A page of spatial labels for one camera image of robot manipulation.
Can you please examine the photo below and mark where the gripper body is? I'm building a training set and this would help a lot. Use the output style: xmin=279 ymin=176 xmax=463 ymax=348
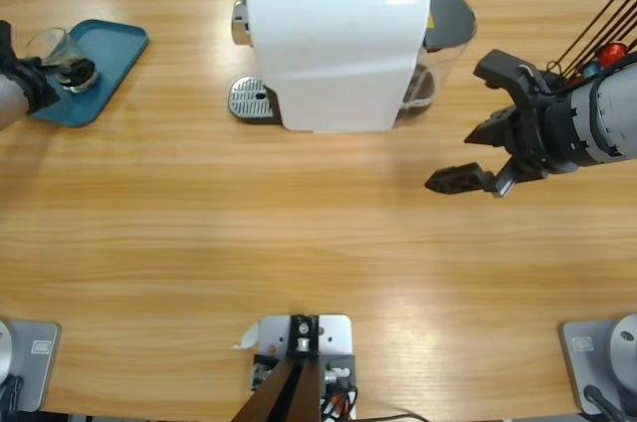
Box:
xmin=0 ymin=54 xmax=62 ymax=115
xmin=490 ymin=93 xmax=581 ymax=199

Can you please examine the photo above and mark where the clear glass cup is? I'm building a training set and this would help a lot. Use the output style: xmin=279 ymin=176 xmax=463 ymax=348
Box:
xmin=24 ymin=27 xmax=100 ymax=95

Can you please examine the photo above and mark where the red coffee capsule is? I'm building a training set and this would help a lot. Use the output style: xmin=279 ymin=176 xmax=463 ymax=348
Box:
xmin=599 ymin=42 xmax=630 ymax=66

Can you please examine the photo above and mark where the white capsule coffee machine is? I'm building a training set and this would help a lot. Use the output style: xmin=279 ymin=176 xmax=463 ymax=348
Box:
xmin=231 ymin=0 xmax=432 ymax=134

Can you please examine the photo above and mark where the teal plastic tray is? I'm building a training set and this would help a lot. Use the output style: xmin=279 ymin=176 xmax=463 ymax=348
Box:
xmin=28 ymin=18 xmax=149 ymax=128

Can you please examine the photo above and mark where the clear water tank dark lid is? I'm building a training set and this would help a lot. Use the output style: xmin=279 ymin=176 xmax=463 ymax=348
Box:
xmin=397 ymin=0 xmax=478 ymax=125

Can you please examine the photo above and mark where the black rod capsule holder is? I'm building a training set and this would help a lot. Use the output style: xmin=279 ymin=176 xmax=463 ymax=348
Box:
xmin=544 ymin=0 xmax=637 ymax=83

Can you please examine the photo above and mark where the metal grid drip tray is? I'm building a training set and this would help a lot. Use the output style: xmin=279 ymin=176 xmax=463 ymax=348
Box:
xmin=227 ymin=75 xmax=283 ymax=125

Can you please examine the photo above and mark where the white paper tag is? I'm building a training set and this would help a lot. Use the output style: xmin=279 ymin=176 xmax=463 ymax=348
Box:
xmin=231 ymin=321 xmax=260 ymax=351

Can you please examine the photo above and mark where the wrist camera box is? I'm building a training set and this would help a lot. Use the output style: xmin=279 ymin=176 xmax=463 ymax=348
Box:
xmin=472 ymin=49 xmax=554 ymax=106
xmin=0 ymin=19 xmax=14 ymax=61

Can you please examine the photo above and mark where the white mount block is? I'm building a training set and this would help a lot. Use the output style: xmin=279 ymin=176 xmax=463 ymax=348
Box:
xmin=247 ymin=313 xmax=357 ymax=421

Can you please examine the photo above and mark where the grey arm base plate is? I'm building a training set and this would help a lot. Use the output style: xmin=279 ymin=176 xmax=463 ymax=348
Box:
xmin=560 ymin=313 xmax=637 ymax=416
xmin=0 ymin=319 xmax=62 ymax=413

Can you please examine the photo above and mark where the thin black cable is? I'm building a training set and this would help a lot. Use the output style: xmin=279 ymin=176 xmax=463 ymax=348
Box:
xmin=347 ymin=411 xmax=429 ymax=422

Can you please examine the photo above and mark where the orange and black cable bundle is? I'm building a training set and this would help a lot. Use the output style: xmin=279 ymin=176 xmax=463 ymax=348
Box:
xmin=320 ymin=381 xmax=359 ymax=418

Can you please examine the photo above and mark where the black base cable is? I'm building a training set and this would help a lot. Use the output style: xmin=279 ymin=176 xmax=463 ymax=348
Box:
xmin=0 ymin=374 xmax=24 ymax=413
xmin=581 ymin=384 xmax=623 ymax=422

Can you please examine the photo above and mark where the dark camera post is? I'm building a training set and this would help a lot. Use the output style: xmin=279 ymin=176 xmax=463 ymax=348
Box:
xmin=232 ymin=315 xmax=320 ymax=422

